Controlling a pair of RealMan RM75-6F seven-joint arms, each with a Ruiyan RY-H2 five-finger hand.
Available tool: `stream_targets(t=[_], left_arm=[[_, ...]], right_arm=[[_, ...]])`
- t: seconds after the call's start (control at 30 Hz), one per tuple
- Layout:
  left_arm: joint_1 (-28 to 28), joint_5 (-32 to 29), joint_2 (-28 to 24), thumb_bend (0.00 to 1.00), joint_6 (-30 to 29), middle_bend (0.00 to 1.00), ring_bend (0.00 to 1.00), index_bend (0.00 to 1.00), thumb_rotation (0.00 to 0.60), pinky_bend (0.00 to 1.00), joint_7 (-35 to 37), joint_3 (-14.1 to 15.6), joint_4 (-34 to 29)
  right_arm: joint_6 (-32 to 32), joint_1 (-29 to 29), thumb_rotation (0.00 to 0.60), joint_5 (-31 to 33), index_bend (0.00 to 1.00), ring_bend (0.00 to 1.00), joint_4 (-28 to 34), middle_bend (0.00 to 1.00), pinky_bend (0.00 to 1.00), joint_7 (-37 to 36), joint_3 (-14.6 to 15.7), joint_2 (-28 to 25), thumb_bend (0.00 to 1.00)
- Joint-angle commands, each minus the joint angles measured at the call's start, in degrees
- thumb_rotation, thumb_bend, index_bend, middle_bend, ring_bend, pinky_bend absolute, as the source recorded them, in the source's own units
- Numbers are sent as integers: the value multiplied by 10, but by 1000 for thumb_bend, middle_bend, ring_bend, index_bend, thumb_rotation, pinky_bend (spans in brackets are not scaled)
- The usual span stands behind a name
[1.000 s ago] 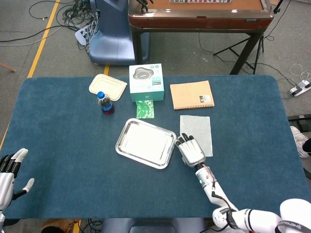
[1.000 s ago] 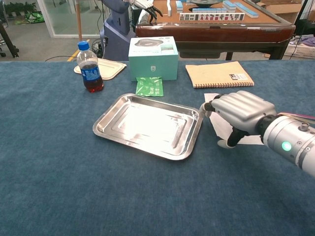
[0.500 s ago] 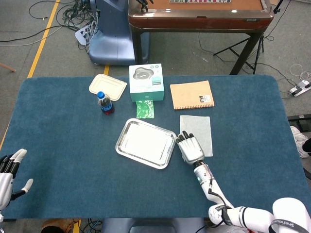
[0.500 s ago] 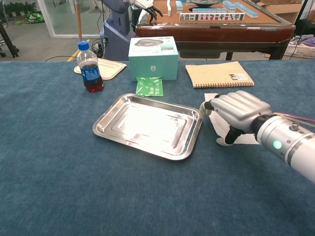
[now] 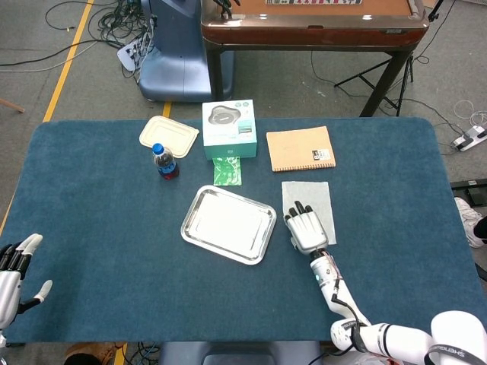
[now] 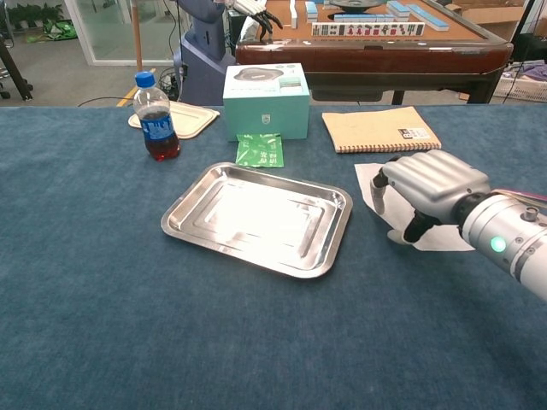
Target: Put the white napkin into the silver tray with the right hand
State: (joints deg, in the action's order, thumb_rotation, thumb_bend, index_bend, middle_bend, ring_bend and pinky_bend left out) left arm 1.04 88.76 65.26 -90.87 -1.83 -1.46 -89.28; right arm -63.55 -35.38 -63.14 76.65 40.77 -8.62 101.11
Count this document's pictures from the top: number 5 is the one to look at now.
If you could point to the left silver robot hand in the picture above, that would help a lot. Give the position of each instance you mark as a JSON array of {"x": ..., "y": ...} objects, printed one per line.
[{"x": 9, "y": 289}]

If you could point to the white power strip with plugs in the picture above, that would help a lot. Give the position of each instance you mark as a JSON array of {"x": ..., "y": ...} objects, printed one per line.
[
  {"x": 470, "y": 138},
  {"x": 127, "y": 55}
]

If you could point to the white sneaker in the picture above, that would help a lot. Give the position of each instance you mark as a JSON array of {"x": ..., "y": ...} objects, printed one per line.
[{"x": 467, "y": 220}]

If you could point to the blue felt table cover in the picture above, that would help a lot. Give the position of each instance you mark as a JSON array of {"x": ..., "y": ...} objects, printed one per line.
[{"x": 114, "y": 247}]

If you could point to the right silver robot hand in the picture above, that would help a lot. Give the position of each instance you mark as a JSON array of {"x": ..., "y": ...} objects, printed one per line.
[{"x": 308, "y": 232}]

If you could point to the black shoe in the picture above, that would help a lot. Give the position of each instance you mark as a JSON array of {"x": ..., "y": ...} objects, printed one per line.
[{"x": 481, "y": 230}]

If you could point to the beige lidded lunch box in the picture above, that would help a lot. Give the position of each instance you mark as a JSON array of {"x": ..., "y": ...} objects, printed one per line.
[{"x": 167, "y": 133}]

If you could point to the black-fingered robot hand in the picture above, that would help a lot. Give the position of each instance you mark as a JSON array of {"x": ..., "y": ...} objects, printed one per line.
[{"x": 224, "y": 5}]

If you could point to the green patterned packet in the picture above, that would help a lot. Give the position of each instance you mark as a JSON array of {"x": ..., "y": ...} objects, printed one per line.
[{"x": 227, "y": 172}]

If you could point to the silver metal tray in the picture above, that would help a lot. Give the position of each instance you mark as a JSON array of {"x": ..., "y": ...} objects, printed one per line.
[{"x": 228, "y": 224}]

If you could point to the wooden stick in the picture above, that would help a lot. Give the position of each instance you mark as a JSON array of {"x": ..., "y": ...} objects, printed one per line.
[{"x": 11, "y": 105}]

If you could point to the translucent white cloth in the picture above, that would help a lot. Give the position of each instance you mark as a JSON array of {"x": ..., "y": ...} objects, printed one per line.
[{"x": 317, "y": 195}]

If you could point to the cola bottle with blue cap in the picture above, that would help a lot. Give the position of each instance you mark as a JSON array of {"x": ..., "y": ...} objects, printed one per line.
[{"x": 166, "y": 165}]

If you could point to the grey-blue robot torso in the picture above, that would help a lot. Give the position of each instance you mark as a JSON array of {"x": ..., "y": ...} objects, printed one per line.
[{"x": 239, "y": 353}]

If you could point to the brown spiral notebook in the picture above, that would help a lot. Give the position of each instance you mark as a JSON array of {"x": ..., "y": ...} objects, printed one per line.
[{"x": 298, "y": 148}]

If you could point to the brown mahjong table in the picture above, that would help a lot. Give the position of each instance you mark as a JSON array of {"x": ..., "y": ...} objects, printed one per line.
[{"x": 316, "y": 32}]

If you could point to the black stand pole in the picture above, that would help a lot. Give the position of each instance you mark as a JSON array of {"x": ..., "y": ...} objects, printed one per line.
[{"x": 435, "y": 9}]

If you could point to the face-up mahjong tile row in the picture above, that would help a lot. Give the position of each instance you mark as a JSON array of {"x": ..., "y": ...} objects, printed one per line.
[{"x": 312, "y": 2}]

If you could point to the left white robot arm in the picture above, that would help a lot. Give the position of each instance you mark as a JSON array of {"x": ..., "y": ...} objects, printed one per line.
[{"x": 2, "y": 338}]

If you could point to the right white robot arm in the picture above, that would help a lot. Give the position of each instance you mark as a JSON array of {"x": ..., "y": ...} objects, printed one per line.
[{"x": 399, "y": 336}]

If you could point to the teal and white product box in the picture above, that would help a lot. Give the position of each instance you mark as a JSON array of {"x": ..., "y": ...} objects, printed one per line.
[{"x": 228, "y": 125}]

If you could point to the black tripod stand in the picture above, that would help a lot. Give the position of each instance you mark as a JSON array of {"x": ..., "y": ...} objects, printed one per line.
[{"x": 397, "y": 95}]

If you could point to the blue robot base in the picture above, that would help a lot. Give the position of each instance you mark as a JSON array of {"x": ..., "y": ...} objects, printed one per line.
[{"x": 175, "y": 57}]

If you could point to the black metal frame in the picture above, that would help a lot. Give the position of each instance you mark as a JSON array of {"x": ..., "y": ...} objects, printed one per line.
[{"x": 472, "y": 190}]

